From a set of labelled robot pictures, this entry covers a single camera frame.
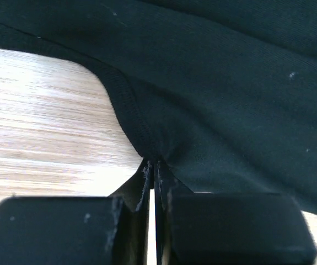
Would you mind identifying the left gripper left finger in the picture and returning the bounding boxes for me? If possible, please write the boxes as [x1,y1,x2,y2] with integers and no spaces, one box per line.
[0,160,151,265]

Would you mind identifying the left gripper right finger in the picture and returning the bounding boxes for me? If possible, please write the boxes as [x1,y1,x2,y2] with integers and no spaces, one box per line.
[154,161,317,264]

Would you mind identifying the black tank top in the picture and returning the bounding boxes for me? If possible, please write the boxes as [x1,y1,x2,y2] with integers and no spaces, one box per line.
[0,1,317,214]

